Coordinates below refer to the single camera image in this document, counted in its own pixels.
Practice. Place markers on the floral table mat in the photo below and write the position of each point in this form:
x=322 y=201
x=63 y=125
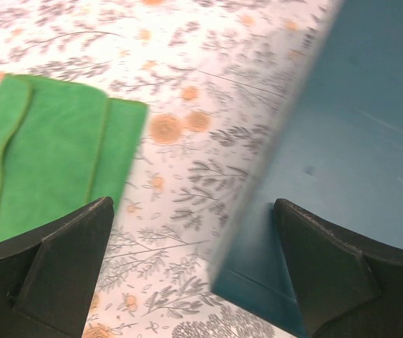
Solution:
x=217 y=76

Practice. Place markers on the green folded cloth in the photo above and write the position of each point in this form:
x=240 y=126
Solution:
x=62 y=146

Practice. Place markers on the teal drawer box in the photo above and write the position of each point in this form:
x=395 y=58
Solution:
x=339 y=156

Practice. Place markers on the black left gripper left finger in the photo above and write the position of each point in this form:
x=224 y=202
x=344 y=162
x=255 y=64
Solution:
x=48 y=274

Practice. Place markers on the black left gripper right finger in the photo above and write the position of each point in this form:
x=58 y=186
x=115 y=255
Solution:
x=345 y=284

